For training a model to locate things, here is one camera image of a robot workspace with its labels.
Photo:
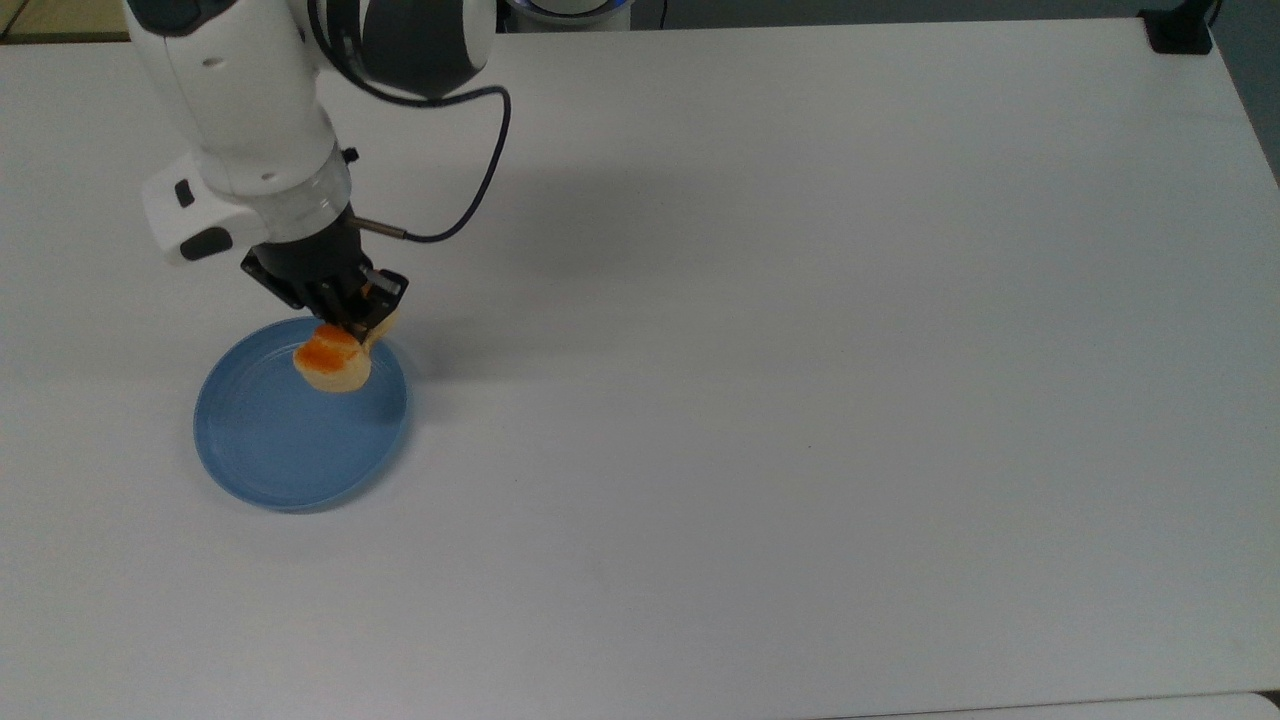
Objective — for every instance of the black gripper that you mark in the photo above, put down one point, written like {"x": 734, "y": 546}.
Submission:
{"x": 305, "y": 268}

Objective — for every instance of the orange glazed bread loaf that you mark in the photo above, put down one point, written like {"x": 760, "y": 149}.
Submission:
{"x": 332, "y": 362}

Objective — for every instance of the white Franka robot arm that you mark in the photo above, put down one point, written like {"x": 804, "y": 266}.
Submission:
{"x": 240, "y": 90}

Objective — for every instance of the blue round plate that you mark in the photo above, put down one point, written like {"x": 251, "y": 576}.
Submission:
{"x": 280, "y": 440}

